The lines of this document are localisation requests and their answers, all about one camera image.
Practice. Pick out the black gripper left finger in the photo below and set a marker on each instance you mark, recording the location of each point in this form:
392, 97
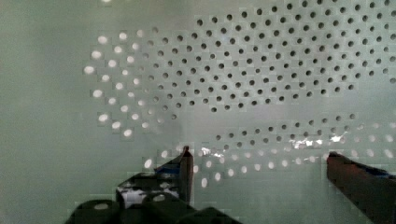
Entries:
174, 177

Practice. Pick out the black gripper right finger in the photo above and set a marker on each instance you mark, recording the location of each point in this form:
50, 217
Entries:
371, 189

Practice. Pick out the mint green oval strainer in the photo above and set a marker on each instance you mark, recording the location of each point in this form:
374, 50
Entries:
261, 91

